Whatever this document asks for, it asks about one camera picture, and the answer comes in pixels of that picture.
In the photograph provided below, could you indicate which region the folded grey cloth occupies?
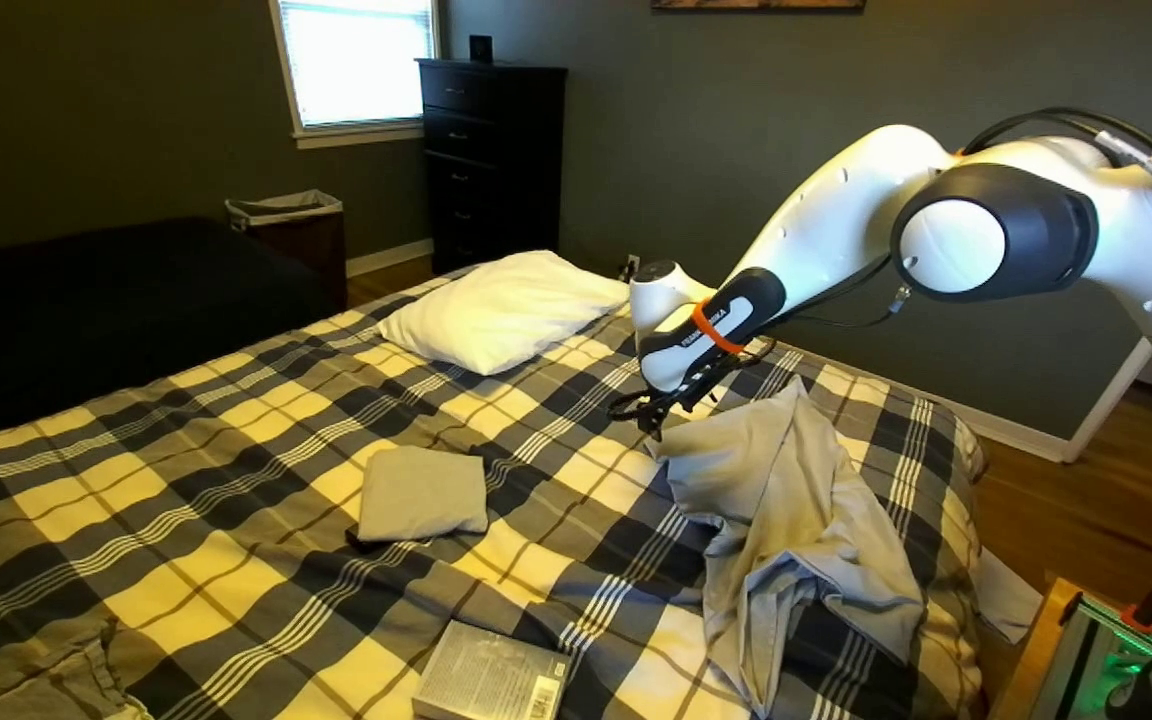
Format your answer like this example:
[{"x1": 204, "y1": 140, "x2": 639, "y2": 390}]
[{"x1": 354, "y1": 441, "x2": 492, "y2": 544}]

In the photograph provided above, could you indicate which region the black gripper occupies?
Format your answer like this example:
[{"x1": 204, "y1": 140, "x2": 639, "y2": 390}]
[{"x1": 609, "y1": 364, "x2": 724, "y2": 442}]

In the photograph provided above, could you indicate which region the large grey-brown cloth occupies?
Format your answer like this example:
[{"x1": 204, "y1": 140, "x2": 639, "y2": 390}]
[{"x1": 660, "y1": 374, "x2": 1048, "y2": 720}]

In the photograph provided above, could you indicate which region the black tall dresser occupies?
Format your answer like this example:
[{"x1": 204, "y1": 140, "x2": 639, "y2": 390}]
[{"x1": 414, "y1": 57, "x2": 572, "y2": 280}]

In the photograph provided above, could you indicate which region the plaid bed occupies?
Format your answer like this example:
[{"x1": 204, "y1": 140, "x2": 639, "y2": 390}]
[{"x1": 0, "y1": 254, "x2": 992, "y2": 720}]

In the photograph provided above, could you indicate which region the bright window white frame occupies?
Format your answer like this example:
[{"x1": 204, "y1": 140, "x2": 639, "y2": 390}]
[{"x1": 266, "y1": 0, "x2": 446, "y2": 153}]

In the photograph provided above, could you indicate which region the white pillow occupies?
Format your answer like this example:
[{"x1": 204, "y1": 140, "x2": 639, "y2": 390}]
[{"x1": 374, "y1": 248, "x2": 643, "y2": 381}]

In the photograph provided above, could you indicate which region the orange cable strap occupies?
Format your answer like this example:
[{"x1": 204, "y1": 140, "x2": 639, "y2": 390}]
[{"x1": 686, "y1": 301, "x2": 757, "y2": 364}]

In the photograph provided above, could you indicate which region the folded cloth at bottom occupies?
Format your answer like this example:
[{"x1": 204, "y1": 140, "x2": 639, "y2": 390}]
[{"x1": 408, "y1": 615, "x2": 572, "y2": 720}]

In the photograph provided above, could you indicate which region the wood and green frame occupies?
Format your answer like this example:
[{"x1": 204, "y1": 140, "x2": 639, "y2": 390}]
[{"x1": 988, "y1": 571, "x2": 1152, "y2": 720}]

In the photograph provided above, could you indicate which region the brown laundry hamper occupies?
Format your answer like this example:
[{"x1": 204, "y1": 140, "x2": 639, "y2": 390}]
[{"x1": 219, "y1": 188, "x2": 352, "y2": 312}]

